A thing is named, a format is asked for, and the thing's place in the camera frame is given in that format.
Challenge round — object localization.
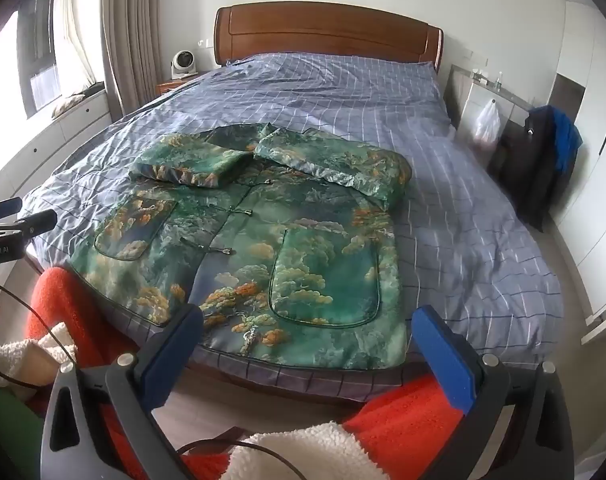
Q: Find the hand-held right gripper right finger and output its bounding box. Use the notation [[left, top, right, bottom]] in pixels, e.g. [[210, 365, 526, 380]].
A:
[[411, 304, 576, 480]]

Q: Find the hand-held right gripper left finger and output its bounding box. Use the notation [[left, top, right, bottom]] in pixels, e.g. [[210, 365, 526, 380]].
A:
[[39, 302, 204, 480]]

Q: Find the green printed padded jacket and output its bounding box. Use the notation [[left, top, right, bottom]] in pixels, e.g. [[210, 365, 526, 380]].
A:
[[70, 122, 414, 372]]

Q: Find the white window seat cabinet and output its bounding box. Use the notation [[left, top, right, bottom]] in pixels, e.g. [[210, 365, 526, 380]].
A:
[[0, 89, 116, 198]]

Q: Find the orange fleece garment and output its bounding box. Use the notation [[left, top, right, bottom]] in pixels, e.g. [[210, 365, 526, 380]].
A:
[[0, 266, 510, 480]]

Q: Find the cushion on window seat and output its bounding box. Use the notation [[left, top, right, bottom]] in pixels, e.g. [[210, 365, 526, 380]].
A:
[[50, 94, 84, 117]]

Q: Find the window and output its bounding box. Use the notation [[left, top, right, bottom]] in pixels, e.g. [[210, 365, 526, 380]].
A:
[[15, 0, 60, 117]]

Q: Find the green cloth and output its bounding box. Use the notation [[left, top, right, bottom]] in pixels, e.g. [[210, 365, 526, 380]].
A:
[[0, 384, 41, 480]]

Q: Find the white sheer curtain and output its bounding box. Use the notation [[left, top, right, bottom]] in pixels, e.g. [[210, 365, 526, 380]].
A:
[[53, 0, 98, 92]]

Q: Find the wooden nightstand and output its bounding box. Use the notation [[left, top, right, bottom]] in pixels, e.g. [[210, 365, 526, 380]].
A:
[[155, 76, 200, 97]]

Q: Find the black jacket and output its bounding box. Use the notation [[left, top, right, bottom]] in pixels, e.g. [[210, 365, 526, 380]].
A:
[[487, 105, 576, 232]]

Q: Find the beige curtain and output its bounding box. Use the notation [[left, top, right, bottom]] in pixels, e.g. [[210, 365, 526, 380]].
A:
[[100, 0, 172, 117]]

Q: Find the small white fan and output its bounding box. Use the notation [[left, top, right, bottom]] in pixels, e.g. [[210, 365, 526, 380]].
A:
[[168, 50, 199, 81]]

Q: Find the white plastic bag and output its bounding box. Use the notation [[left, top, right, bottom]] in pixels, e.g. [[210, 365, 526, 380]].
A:
[[472, 99, 502, 145]]

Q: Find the blue cloth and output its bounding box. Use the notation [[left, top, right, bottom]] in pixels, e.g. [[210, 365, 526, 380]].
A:
[[552, 109, 584, 174]]

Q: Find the grey desk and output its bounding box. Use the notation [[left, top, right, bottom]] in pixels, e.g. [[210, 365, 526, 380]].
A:
[[443, 64, 534, 147]]

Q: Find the white wardrobe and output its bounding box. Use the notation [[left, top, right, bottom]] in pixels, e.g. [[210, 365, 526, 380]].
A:
[[547, 0, 606, 323]]

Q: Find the bed with blue checked quilt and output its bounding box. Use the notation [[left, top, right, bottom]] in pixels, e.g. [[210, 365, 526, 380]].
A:
[[20, 52, 566, 407]]

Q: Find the wooden headboard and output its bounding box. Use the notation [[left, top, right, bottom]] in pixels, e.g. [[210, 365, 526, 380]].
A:
[[214, 4, 444, 74]]

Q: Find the black cable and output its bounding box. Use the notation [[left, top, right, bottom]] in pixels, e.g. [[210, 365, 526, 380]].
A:
[[0, 282, 304, 480]]

